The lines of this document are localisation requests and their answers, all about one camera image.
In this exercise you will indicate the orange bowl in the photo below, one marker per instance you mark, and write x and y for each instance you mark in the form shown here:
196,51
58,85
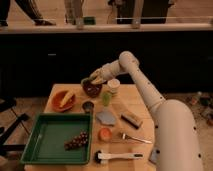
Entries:
57,99

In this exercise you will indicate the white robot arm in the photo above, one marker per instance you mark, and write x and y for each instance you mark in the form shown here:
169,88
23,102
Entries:
176,145

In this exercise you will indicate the blue-grey cloth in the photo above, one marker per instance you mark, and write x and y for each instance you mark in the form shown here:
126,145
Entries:
106,117

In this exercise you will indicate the dark red grapes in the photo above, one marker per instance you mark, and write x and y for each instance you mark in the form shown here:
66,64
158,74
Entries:
77,141

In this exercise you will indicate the white cup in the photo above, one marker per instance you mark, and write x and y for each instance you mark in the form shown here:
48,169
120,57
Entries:
113,85

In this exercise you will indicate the green cup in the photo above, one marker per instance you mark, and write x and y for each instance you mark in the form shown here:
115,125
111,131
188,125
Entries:
106,98

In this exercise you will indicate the green plastic tray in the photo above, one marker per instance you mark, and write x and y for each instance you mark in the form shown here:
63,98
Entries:
50,132

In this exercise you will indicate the small dark metal cup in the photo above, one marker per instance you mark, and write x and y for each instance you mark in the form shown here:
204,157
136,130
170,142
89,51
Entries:
88,106

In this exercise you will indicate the black office chair base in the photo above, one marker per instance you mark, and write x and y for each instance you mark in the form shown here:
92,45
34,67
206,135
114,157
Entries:
5,104

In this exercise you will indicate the blue sponge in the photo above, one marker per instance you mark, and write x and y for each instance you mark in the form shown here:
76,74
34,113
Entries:
153,156

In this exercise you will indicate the orange fruit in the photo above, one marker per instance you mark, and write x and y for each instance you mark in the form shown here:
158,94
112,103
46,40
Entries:
105,134

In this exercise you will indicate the wooden table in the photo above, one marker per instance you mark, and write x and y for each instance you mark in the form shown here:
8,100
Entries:
126,100

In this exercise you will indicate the white dish brush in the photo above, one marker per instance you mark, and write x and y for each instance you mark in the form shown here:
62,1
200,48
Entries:
101,157

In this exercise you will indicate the brown black sponge block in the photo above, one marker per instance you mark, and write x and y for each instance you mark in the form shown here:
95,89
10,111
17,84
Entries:
132,119

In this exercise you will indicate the yellow banana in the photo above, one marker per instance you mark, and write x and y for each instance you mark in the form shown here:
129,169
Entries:
66,98

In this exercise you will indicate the purple bowl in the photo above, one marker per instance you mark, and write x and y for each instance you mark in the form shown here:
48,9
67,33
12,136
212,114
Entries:
92,90

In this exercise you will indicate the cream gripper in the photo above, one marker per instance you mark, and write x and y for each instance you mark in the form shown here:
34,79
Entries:
96,77

